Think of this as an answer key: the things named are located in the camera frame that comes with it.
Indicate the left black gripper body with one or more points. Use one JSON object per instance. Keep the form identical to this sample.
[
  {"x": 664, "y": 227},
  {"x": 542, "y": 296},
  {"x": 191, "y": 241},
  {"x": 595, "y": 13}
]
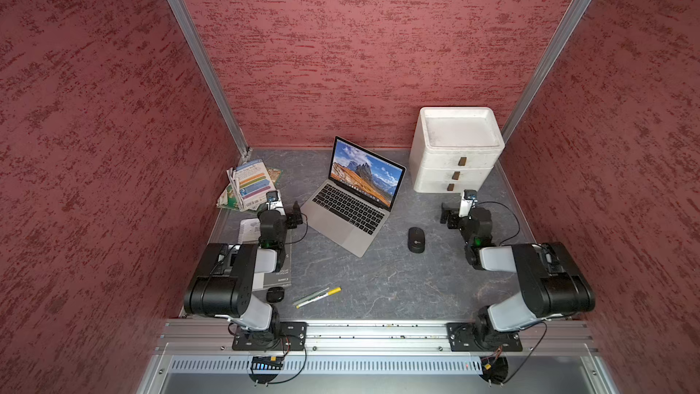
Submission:
[{"x": 291, "y": 222}]

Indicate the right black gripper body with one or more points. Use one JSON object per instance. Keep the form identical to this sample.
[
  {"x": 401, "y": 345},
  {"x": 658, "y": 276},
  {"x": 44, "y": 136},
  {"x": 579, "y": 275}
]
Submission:
[{"x": 453, "y": 220}]

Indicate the black wireless mouse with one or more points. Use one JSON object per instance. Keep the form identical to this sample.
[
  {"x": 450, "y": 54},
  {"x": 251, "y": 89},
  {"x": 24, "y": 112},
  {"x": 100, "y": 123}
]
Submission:
[{"x": 416, "y": 240}]

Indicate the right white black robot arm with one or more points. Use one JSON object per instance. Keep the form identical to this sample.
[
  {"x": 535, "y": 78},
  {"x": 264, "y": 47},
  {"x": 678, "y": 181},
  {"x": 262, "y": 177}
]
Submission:
[{"x": 551, "y": 285}]

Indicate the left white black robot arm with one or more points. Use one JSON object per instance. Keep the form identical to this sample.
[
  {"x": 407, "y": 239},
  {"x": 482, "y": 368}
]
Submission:
[{"x": 222, "y": 284}]

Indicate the silver laptop with black keys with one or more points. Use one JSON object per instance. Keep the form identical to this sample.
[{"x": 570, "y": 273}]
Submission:
[{"x": 357, "y": 197}]

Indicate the white printed paper sheet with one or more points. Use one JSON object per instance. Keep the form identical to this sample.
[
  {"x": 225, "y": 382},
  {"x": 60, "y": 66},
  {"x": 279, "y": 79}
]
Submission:
[{"x": 249, "y": 231}]

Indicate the colourful folded leaflets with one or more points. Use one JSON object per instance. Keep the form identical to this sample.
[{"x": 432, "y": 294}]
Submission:
[{"x": 248, "y": 186}]

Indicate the grey setup guide booklet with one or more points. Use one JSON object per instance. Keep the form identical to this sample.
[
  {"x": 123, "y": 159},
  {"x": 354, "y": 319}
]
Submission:
[{"x": 283, "y": 276}]

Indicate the white three-drawer storage unit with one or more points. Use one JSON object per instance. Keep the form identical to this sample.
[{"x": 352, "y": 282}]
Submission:
[{"x": 454, "y": 149}]

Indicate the small black round object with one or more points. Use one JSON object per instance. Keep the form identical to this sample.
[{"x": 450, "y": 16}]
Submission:
[{"x": 275, "y": 294}]

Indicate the green white pen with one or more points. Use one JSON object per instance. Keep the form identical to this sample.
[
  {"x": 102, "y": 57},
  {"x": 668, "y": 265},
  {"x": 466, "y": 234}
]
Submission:
[{"x": 309, "y": 296}]

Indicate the yellow capped marker pen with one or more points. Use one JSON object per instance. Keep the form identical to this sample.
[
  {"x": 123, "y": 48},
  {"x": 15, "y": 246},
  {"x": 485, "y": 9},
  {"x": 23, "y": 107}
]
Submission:
[{"x": 318, "y": 297}]

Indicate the perforated white vent strip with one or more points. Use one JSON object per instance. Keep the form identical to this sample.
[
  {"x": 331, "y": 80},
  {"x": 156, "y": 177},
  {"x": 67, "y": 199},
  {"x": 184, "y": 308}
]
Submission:
[{"x": 328, "y": 365}]

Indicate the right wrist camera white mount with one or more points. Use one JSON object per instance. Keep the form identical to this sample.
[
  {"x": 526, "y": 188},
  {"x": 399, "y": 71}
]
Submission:
[{"x": 467, "y": 202}]

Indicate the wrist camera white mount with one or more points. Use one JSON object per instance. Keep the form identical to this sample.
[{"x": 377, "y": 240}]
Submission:
[
  {"x": 274, "y": 202},
  {"x": 467, "y": 202}
]

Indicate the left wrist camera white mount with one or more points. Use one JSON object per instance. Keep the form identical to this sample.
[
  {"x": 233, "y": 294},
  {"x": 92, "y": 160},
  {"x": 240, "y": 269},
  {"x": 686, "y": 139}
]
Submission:
[{"x": 274, "y": 202}]

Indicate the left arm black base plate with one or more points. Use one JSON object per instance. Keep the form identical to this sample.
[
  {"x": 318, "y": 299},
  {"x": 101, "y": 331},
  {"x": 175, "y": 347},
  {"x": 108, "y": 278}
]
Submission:
[{"x": 287, "y": 336}]

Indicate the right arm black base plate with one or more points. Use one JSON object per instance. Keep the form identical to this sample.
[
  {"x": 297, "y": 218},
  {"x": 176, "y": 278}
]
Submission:
[{"x": 474, "y": 337}]

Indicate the aluminium front rail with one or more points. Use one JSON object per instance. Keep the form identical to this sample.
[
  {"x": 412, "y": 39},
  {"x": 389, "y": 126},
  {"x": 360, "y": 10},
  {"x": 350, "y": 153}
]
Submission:
[{"x": 207, "y": 336}]

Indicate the left aluminium corner post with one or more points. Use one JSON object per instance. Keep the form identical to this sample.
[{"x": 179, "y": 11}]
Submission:
[{"x": 194, "y": 41}]

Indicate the aluminium corner post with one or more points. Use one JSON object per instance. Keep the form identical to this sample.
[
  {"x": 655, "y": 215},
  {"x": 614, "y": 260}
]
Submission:
[
  {"x": 570, "y": 20},
  {"x": 194, "y": 41}
]

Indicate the right aluminium corner post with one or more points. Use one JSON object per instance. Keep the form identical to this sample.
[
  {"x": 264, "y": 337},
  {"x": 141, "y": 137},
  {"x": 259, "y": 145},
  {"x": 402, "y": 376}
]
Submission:
[{"x": 570, "y": 20}]

